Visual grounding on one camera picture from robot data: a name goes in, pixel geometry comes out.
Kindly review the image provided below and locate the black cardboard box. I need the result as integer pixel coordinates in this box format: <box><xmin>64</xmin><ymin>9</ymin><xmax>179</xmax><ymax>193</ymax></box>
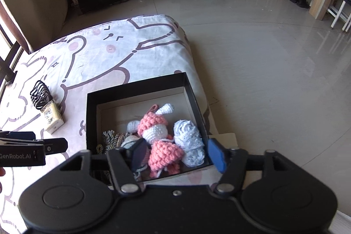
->
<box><xmin>86</xmin><ymin>72</ymin><xmax>213</xmax><ymax>185</ymax></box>

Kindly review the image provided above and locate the white yarn ball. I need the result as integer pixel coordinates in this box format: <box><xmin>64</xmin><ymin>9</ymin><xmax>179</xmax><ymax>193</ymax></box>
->
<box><xmin>173</xmin><ymin>119</ymin><xmax>210</xmax><ymax>168</ymax></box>

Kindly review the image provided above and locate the black window railing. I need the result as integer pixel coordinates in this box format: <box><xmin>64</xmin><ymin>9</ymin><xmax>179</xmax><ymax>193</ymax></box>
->
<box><xmin>0</xmin><ymin>23</ymin><xmax>17</xmax><ymax>84</ymax></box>

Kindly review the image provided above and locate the braided cord keychain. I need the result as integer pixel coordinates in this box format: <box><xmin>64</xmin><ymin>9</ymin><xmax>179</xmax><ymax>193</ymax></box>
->
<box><xmin>96</xmin><ymin>130</ymin><xmax>127</xmax><ymax>155</ymax></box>

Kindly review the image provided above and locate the black hair claw clip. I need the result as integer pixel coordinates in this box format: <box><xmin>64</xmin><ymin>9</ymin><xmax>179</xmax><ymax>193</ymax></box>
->
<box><xmin>29</xmin><ymin>80</ymin><xmax>54</xmax><ymax>111</ymax></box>

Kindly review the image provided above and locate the beige tissue packet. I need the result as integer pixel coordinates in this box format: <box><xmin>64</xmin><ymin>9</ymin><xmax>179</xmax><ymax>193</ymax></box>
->
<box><xmin>41</xmin><ymin>102</ymin><xmax>65</xmax><ymax>134</ymax></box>

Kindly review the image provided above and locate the white chair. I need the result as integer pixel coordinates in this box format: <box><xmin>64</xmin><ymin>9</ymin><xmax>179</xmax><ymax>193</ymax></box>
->
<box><xmin>330</xmin><ymin>0</ymin><xmax>351</xmax><ymax>32</ymax></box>

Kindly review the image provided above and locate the pink crochet doll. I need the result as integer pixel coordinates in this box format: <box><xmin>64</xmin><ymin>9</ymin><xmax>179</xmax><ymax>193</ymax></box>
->
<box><xmin>126</xmin><ymin>103</ymin><xmax>185</xmax><ymax>177</ymax></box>

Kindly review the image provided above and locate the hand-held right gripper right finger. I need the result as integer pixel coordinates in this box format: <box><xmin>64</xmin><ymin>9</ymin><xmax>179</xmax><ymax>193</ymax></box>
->
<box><xmin>207</xmin><ymin>138</ymin><xmax>286</xmax><ymax>193</ymax></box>

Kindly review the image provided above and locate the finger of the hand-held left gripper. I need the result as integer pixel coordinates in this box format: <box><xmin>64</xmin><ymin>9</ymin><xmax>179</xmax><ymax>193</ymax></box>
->
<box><xmin>0</xmin><ymin>138</ymin><xmax>68</xmax><ymax>154</ymax></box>
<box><xmin>0</xmin><ymin>130</ymin><xmax>37</xmax><ymax>141</ymax></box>

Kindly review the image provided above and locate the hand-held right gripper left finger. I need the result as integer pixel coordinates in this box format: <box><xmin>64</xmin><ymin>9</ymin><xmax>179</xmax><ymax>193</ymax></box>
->
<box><xmin>59</xmin><ymin>138</ymin><xmax>150</xmax><ymax>193</ymax></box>

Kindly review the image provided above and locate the blue crochet doll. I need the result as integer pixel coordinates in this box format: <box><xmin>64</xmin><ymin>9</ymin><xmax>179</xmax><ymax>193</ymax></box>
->
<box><xmin>120</xmin><ymin>135</ymin><xmax>151</xmax><ymax>178</ymax></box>

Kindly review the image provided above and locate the bear printed blanket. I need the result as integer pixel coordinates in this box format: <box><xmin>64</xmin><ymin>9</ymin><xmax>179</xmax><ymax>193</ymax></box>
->
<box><xmin>0</xmin><ymin>14</ymin><xmax>239</xmax><ymax>234</ymax></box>

